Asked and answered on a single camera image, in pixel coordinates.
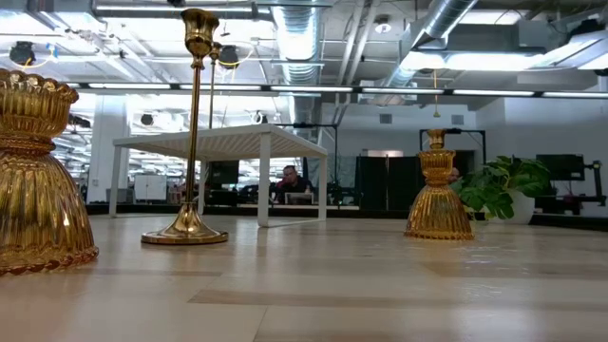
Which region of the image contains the black partition panel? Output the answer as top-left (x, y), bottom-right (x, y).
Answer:
top-left (355, 155), bottom-right (476, 212)

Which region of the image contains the medium brass candlestick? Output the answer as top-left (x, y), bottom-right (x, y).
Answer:
top-left (141, 8), bottom-right (230, 246)

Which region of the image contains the silver ceiling air duct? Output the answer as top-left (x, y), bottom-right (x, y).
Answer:
top-left (273, 0), bottom-right (324, 124)
top-left (379, 0), bottom-right (479, 91)

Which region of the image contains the black aluminium rig frame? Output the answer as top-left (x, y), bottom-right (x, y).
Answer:
top-left (85, 202), bottom-right (608, 233)

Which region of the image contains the white perforated metal shelf riser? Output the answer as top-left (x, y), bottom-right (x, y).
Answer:
top-left (108, 123), bottom-right (329, 228)

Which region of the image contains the green potted plant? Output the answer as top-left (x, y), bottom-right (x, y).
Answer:
top-left (449, 155), bottom-right (552, 226)

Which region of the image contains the yellow hanging cord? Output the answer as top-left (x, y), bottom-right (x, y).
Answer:
top-left (431, 69), bottom-right (441, 119)

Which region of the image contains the black ceiling camera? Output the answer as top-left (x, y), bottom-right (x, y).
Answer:
top-left (218, 45), bottom-right (240, 70)
top-left (9, 41), bottom-right (37, 67)

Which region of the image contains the grey laptop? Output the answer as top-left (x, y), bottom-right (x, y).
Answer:
top-left (283, 191), bottom-right (315, 206)

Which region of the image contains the amber ribbed glass candle holder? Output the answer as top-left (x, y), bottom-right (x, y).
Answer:
top-left (404, 128), bottom-right (476, 241)
top-left (0, 68), bottom-right (100, 277)

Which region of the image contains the tall brass candlestick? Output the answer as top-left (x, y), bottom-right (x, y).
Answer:
top-left (207, 41), bottom-right (223, 130)

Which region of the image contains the black computer monitor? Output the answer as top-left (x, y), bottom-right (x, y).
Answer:
top-left (535, 153), bottom-right (586, 182)
top-left (208, 160), bottom-right (240, 186)

